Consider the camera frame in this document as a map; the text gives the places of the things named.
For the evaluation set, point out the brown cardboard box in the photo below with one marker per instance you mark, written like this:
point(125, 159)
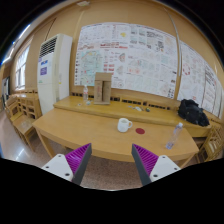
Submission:
point(102, 88)

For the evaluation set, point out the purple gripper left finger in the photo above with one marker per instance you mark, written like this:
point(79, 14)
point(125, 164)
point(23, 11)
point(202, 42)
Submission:
point(71, 166)

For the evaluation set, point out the small bottle near box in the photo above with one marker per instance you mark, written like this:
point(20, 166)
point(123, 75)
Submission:
point(85, 93)

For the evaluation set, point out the wooden chair left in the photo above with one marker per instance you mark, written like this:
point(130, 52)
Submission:
point(22, 110)

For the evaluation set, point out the small objects on rear table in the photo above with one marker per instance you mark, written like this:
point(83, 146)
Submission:
point(139, 108)

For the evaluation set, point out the window with light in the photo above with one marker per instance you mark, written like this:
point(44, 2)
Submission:
point(20, 69)

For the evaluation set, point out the red round coaster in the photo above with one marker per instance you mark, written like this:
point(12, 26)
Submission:
point(140, 131)

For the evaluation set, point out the front wooden table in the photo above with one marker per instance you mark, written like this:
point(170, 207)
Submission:
point(72, 129)

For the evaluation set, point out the white standing air conditioner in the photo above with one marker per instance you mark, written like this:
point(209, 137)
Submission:
point(53, 71)

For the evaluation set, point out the clear plastic water bottle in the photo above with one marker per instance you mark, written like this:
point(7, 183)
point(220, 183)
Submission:
point(174, 136)

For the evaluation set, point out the right wall poster board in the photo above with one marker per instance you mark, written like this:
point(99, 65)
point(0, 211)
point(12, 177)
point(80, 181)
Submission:
point(200, 83)

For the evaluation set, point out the black bag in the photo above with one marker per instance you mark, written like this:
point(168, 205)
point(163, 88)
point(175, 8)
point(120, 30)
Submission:
point(191, 112)

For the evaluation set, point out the large wall poster board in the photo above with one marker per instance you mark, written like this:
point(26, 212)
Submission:
point(138, 57)

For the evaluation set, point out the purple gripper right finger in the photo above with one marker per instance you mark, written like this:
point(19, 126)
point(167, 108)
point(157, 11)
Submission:
point(150, 166)

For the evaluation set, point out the wooden table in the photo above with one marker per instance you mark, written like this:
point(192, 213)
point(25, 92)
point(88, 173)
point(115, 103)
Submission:
point(72, 129)
point(120, 110)

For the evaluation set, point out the white ceramic mug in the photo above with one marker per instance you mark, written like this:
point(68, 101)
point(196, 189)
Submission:
point(124, 125)

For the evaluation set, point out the wooden chair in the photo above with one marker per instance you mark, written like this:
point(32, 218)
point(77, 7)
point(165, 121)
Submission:
point(22, 110)
point(213, 144)

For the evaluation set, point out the wooden chair right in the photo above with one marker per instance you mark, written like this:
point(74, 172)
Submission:
point(213, 144)

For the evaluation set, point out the rear wooden table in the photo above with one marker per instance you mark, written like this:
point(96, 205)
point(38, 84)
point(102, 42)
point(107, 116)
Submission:
point(120, 110)

